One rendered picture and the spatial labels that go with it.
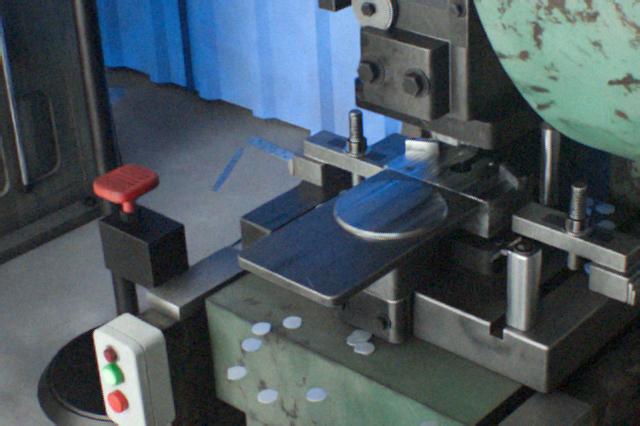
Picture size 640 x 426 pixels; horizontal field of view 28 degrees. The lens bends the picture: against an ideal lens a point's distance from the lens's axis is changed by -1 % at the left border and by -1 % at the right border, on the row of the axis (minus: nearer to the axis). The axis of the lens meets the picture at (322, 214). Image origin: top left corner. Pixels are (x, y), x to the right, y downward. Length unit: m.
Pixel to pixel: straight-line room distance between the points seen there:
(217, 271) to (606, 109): 0.76
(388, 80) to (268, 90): 2.07
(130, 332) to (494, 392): 0.44
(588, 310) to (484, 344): 0.12
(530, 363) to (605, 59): 0.53
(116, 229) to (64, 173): 1.51
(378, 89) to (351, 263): 0.19
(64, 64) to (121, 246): 1.44
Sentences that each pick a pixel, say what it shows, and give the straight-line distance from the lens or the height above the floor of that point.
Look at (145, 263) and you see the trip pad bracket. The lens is 1.58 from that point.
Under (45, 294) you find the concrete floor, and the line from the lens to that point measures 2.86.
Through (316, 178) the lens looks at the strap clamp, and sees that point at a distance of 1.65.
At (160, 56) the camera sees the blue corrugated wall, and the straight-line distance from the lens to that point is 3.73.
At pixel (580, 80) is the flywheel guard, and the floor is 1.10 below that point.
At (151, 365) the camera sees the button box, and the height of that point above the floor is 0.59.
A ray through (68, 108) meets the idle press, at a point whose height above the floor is 0.26.
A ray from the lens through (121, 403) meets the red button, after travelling 1.57.
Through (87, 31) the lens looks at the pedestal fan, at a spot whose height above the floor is 0.72.
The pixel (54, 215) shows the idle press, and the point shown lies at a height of 0.03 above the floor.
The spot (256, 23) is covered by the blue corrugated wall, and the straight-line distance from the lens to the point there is 3.36.
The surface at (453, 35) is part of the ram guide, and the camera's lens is 1.30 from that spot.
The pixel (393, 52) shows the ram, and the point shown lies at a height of 0.96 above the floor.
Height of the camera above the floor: 1.47
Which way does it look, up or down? 29 degrees down
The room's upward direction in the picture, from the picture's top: 3 degrees counter-clockwise
